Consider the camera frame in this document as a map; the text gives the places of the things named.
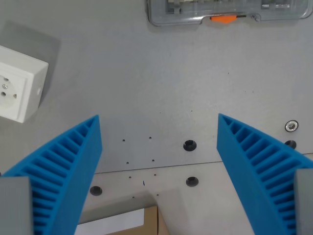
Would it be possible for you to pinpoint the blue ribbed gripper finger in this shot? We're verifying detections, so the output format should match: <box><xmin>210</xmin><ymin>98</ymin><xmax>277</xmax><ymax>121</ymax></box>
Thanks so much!
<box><xmin>0</xmin><ymin>114</ymin><xmax>102</xmax><ymax>235</ymax></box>
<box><xmin>216</xmin><ymin>113</ymin><xmax>313</xmax><ymax>235</ymax></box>

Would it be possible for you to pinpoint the orange lever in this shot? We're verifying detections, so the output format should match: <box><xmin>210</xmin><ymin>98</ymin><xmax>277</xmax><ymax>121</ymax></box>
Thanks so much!
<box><xmin>210</xmin><ymin>15</ymin><xmax>237</xmax><ymax>24</ymax></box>

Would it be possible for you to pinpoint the silver hex bolt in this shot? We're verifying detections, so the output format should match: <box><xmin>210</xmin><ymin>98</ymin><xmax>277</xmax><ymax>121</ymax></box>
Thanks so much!
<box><xmin>285</xmin><ymin>120</ymin><xmax>299</xmax><ymax>133</ymax></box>

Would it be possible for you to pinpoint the white wall socket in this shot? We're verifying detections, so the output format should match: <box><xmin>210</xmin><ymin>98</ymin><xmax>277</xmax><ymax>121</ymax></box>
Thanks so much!
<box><xmin>0</xmin><ymin>45</ymin><xmax>49</xmax><ymax>124</ymax></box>

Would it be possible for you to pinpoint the transparent plastic electrical box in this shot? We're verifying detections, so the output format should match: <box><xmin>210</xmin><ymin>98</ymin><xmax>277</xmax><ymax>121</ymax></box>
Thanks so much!
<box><xmin>146</xmin><ymin>0</ymin><xmax>313</xmax><ymax>27</ymax></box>

